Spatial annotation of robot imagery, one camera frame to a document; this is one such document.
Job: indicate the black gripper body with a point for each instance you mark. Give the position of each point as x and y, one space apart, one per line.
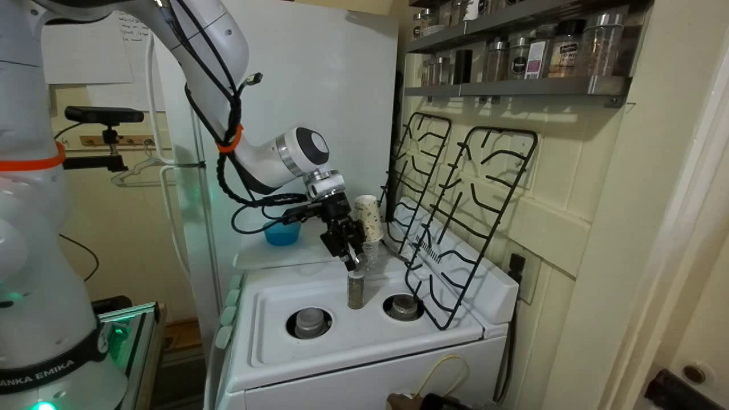
326 192

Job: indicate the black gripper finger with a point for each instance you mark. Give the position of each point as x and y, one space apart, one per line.
349 263
357 257

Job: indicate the left black stove grate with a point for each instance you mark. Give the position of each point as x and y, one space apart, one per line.
413 161

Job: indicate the black stove grate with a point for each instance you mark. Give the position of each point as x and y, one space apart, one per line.
459 219
413 161

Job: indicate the white gas stove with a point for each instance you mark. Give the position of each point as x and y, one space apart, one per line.
365 358

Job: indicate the right black stove grate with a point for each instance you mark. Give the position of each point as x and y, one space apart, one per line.
459 219

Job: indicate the upper metal spice shelf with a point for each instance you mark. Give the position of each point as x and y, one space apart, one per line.
515 20

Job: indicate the metal spice shelf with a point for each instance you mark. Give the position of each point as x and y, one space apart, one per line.
515 20
608 89

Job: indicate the lower metal spice shelf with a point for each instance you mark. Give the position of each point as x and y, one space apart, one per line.
608 89

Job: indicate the blue bowl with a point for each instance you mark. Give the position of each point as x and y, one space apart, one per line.
284 234

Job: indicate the white refrigerator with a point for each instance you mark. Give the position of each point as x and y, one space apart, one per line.
324 70

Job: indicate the wall power outlet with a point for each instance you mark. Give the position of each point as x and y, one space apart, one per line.
515 268

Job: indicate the black camera on stand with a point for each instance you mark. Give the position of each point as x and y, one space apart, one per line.
107 118

